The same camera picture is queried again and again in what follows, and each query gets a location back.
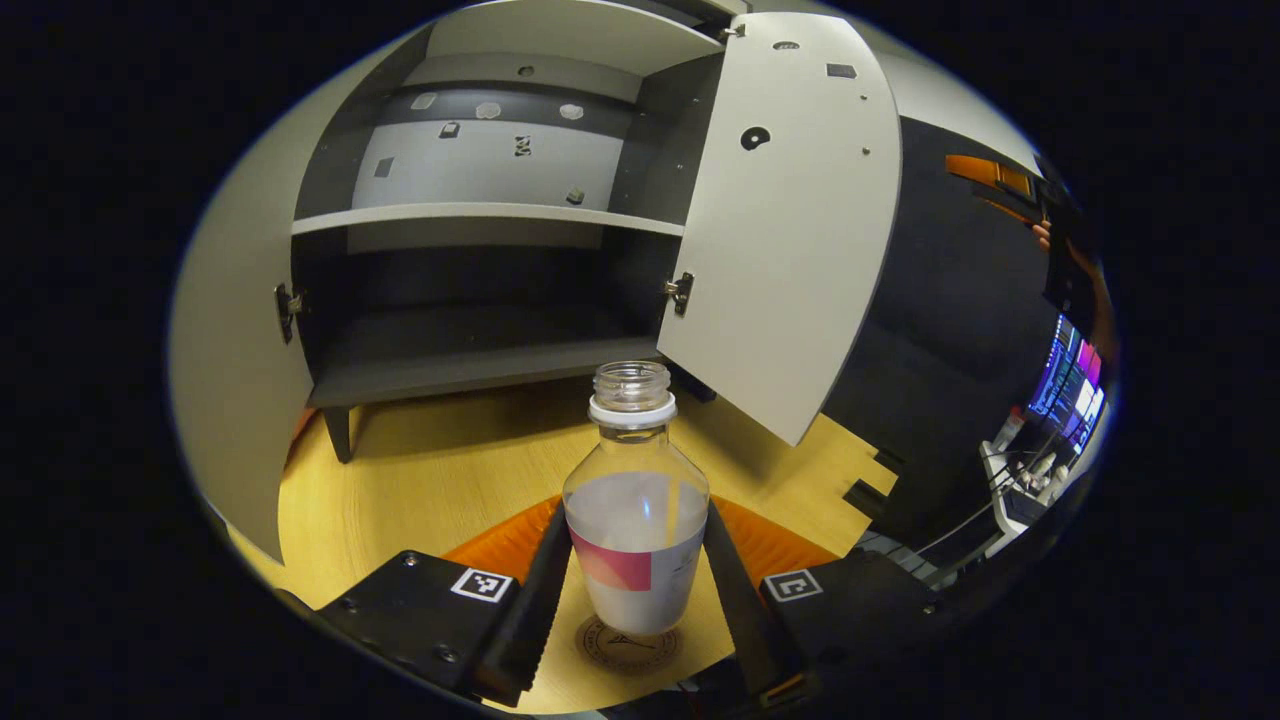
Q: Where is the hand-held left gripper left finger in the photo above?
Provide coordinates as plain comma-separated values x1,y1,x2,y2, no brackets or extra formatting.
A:
315,493,577,709

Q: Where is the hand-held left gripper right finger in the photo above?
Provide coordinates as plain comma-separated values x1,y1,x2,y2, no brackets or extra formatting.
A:
703,495,943,704

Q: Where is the round brown coaster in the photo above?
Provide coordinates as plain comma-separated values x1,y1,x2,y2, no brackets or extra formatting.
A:
574,612,687,677

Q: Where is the clear bottle with pink label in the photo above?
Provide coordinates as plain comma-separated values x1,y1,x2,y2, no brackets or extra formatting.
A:
562,360,711,637

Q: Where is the white door with cat sticker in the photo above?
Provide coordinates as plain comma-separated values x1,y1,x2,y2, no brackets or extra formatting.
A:
657,12,904,447

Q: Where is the white and grey cabinet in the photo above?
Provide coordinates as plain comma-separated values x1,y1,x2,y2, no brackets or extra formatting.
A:
290,0,751,464

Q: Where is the computer monitor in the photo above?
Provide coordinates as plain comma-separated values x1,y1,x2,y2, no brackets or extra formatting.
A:
1028,314,1107,452

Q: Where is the black backdrop cloth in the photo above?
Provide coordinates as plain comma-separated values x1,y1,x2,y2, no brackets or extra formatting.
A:
820,115,1066,561

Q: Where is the white side desk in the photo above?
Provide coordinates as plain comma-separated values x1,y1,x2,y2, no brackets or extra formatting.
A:
978,428,1097,533

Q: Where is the white cable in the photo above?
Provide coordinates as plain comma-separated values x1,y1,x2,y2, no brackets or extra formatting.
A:
913,498,1003,558

